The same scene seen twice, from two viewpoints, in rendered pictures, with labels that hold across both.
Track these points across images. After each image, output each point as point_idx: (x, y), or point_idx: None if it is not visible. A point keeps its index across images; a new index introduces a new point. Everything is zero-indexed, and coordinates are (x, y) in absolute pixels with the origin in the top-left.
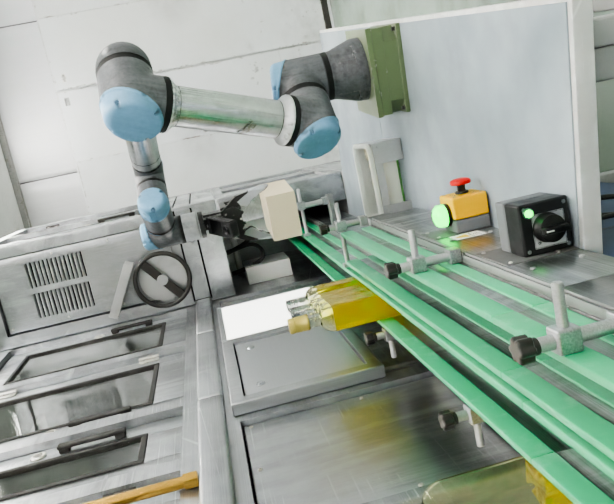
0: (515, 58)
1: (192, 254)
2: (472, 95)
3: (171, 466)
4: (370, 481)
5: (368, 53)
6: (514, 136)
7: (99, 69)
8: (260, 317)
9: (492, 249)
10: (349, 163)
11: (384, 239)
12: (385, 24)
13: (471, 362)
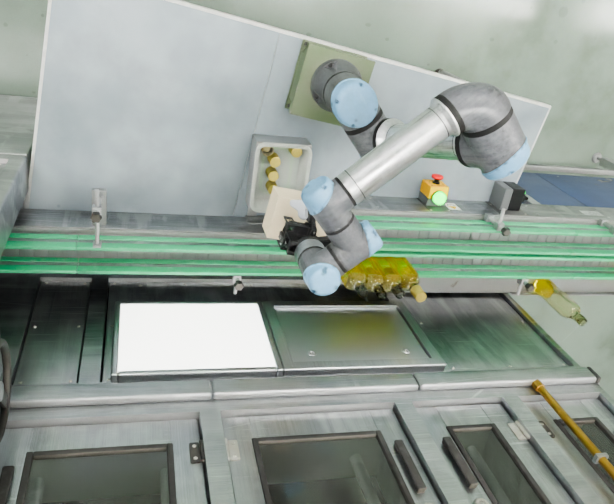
0: None
1: None
2: None
3: (513, 400)
4: (520, 333)
5: (368, 80)
6: None
7: (511, 116)
8: (211, 342)
9: (493, 210)
10: (88, 148)
11: (390, 220)
12: (343, 50)
13: (543, 257)
